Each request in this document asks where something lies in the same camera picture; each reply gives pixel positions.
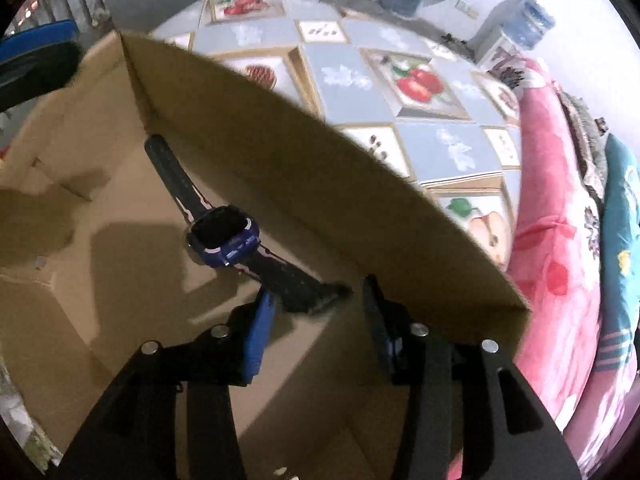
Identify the blue smartwatch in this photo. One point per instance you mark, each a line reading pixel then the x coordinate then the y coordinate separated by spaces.
pixel 225 235

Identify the brown cardboard box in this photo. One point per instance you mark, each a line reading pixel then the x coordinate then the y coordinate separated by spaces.
pixel 250 135

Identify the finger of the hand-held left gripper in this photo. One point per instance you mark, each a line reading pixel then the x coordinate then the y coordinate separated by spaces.
pixel 40 77
pixel 35 40

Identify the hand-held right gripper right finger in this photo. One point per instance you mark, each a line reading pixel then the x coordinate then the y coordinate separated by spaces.
pixel 381 332

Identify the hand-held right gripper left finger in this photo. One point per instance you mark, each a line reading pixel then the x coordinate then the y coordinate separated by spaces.
pixel 257 335

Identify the white wall socket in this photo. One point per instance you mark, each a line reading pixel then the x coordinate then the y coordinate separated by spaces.
pixel 465 7

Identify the metal stair railing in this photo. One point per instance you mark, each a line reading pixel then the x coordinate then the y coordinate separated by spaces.
pixel 50 0

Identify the grey patterned pillow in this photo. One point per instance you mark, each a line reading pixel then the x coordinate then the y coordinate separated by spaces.
pixel 580 130

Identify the pink floral blanket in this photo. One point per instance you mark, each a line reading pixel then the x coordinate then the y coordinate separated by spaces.
pixel 550 240

